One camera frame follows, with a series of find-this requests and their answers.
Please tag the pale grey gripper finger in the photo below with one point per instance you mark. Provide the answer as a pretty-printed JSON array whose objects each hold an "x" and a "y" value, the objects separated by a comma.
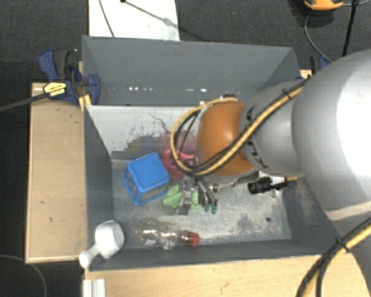
[{"x": 185, "y": 203}]

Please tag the green cloth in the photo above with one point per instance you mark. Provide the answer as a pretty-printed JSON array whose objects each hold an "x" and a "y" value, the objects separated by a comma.
[{"x": 172, "y": 198}]

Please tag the clear plastic bottle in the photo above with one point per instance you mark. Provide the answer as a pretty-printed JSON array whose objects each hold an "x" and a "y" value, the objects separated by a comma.
[{"x": 160, "y": 234}]

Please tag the pink soft toy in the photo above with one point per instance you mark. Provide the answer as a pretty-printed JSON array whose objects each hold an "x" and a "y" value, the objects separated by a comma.
[{"x": 168, "y": 161}]

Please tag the blue plastic basket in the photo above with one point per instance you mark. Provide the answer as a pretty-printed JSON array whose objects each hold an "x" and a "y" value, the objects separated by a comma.
[{"x": 146, "y": 175}]

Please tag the white spray bottle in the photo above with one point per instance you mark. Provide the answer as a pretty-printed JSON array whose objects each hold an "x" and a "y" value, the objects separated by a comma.
[{"x": 109, "y": 237}]

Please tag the grey metal bin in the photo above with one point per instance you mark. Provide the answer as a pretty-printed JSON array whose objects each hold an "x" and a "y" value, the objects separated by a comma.
[{"x": 173, "y": 70}]

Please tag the pale wood board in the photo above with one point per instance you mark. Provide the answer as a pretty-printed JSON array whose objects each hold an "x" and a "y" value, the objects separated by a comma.
[{"x": 57, "y": 178}]

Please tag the black cylinder on white bracket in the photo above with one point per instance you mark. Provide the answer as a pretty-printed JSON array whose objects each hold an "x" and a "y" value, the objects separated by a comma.
[{"x": 259, "y": 187}]

